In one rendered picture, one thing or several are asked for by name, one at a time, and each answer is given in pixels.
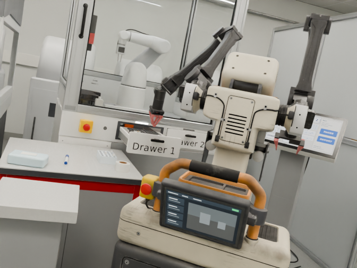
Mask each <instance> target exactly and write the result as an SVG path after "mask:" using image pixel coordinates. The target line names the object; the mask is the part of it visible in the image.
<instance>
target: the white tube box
mask: <svg viewBox="0 0 357 268"><path fill-rule="evenodd" d="M105 152H107V154H104V153H105ZM113 153H114V152H112V153H111V152H109V151H103V150H97V156H96V158H97V160H98V162H99V163H101V164H111V165H115V163H116V161H117V157H116V155H115V156H112V155H113Z"/></svg>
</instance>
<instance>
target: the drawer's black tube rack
mask: <svg viewBox="0 0 357 268"><path fill-rule="evenodd" d="M127 129H128V130H129V132H130V131H132V132H133V131H140V132H141V133H147V134H152V135H160V134H158V133H157V132H155V131H149V130H141V129H134V128H127ZM129 132H128V133H129ZM160 136H161V135H160Z"/></svg>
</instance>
